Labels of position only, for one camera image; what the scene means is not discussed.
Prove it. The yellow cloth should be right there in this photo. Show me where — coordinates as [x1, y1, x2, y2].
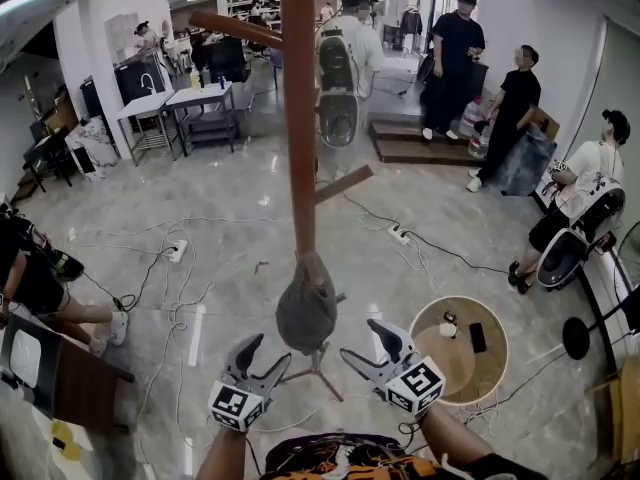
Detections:
[49, 420, 84, 462]

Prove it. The tall black cabinet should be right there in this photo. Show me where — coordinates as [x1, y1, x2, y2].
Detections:
[79, 75, 106, 119]

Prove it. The person's black orange patterned shirt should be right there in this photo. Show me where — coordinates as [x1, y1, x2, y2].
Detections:
[259, 432, 551, 480]

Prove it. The person's left forearm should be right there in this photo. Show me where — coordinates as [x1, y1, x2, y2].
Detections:
[196, 425, 249, 480]

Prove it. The white black backpack rig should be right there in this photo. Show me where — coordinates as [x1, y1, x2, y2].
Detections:
[536, 180, 627, 289]
[317, 30, 360, 149]

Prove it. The grey blue plastic bag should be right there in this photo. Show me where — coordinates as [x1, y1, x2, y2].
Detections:
[499, 125, 558, 198]

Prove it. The round wooden side table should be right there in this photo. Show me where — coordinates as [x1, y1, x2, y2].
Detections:
[408, 295, 510, 408]

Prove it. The dark wooden platform step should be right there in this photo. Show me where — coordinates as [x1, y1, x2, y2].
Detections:
[368, 119, 486, 166]

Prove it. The grey cloth garment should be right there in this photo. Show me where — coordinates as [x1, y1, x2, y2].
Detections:
[274, 250, 339, 355]

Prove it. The black floor stand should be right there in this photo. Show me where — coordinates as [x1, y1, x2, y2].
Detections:
[562, 297, 640, 362]

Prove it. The clear water jug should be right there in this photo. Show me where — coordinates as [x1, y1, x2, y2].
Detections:
[468, 120, 494, 159]
[458, 96, 485, 139]

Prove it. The marble pattern block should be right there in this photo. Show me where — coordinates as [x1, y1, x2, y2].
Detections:
[64, 116, 121, 182]

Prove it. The metal work table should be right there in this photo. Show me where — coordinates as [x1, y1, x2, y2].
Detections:
[164, 81, 237, 158]

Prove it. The clothes rack with garments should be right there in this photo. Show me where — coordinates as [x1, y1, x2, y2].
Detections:
[399, 5, 425, 54]

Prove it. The black phone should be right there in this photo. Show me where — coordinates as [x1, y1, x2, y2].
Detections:
[468, 321, 489, 354]

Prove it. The light wooden chair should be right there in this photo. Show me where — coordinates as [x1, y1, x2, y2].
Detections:
[584, 355, 640, 464]

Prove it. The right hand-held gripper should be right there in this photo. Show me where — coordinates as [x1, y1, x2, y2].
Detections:
[339, 317, 446, 416]

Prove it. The dark wooden sink cabinet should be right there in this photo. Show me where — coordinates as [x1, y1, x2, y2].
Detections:
[0, 312, 136, 434]

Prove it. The long white cable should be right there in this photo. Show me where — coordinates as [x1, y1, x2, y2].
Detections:
[134, 215, 281, 449]

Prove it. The brown wooden coat rack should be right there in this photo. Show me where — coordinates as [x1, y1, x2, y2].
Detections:
[188, 0, 375, 403]

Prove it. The black green backpack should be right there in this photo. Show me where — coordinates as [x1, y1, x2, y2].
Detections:
[0, 207, 85, 283]

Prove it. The person's right forearm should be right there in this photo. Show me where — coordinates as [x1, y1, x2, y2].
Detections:
[417, 402, 496, 469]

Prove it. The white wash basin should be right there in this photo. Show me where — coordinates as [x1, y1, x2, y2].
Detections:
[9, 328, 44, 389]

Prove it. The metal sink table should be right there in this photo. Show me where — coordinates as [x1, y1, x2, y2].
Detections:
[116, 72, 176, 167]

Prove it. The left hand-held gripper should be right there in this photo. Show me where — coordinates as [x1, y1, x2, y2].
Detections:
[207, 333, 293, 433]

